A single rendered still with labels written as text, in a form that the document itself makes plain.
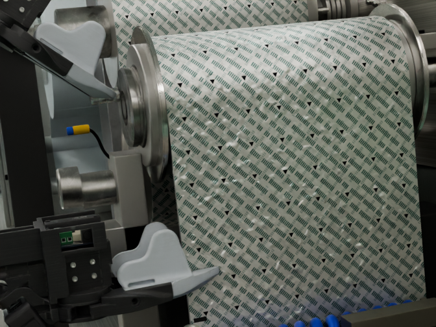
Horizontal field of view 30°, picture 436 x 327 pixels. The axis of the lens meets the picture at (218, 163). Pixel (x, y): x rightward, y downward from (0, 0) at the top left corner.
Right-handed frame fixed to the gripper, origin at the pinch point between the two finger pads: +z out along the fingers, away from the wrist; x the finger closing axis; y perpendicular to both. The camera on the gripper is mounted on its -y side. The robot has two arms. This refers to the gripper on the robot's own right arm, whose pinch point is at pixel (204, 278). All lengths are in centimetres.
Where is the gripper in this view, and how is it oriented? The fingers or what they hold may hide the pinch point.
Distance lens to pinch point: 74.0
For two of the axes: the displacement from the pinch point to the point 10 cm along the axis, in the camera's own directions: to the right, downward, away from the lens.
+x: -2.7, -0.9, 9.6
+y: -1.1, -9.9, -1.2
